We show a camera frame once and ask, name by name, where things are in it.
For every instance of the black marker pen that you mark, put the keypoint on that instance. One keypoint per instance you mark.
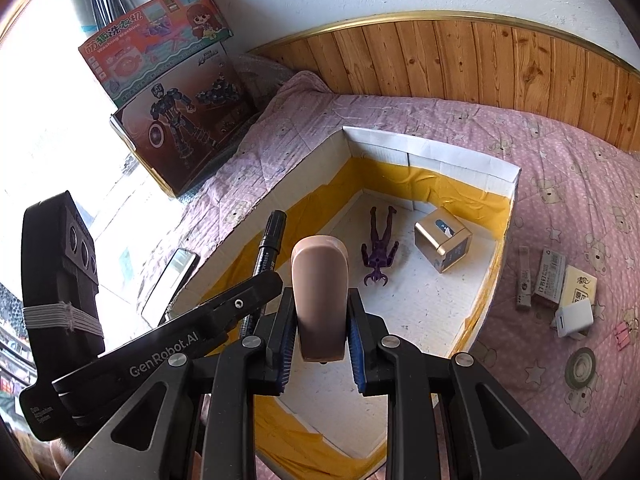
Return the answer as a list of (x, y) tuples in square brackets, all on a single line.
[(272, 235)]

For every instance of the pink printed blanket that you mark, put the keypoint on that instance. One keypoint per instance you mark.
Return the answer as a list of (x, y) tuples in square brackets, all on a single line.
[(550, 185)]

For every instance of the white charger plug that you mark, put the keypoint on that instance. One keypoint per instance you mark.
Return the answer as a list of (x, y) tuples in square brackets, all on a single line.
[(577, 320)]

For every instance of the beige tissue packet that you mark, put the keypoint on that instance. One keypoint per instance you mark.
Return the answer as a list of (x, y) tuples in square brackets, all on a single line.
[(580, 282)]

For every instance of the person's left hand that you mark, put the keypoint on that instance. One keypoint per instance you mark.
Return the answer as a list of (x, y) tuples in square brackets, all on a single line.
[(67, 457)]

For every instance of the robot figure toy box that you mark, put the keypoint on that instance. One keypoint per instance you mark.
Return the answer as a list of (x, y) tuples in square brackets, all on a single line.
[(185, 125)]

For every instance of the white printed card pack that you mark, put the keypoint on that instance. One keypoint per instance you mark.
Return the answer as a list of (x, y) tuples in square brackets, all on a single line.
[(550, 275)]

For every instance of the white cardboard box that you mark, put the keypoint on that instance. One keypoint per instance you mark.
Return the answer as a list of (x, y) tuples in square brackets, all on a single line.
[(440, 320)]

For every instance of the small gold box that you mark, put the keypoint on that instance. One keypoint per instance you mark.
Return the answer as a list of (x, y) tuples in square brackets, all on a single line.
[(442, 240)]

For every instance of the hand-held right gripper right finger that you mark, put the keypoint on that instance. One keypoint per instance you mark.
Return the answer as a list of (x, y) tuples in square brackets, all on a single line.
[(354, 355)]

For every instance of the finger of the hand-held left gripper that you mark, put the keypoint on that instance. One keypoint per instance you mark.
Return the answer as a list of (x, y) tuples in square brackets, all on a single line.
[(250, 297)]

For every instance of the pink binder clip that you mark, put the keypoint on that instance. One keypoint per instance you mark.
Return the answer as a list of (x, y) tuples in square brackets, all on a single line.
[(620, 327), (624, 341)]

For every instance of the purple toy figure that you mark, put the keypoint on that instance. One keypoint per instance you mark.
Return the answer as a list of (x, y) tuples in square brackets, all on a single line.
[(378, 250)]

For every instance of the beige oval case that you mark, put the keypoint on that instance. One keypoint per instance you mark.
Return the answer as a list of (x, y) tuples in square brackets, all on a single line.
[(320, 300)]

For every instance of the green tape roll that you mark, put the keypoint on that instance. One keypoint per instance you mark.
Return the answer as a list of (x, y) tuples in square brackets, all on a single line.
[(571, 367)]

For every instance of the black framed phone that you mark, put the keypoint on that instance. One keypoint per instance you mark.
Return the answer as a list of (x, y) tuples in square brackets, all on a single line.
[(170, 285)]

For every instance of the clear bubble wrap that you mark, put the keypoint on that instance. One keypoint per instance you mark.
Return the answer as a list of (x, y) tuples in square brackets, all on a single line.
[(260, 75)]

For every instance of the colourful toy box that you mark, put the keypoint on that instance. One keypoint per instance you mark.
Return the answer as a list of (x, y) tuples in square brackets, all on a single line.
[(150, 40)]

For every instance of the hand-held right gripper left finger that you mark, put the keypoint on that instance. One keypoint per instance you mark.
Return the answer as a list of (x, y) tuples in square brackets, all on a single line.
[(286, 355)]

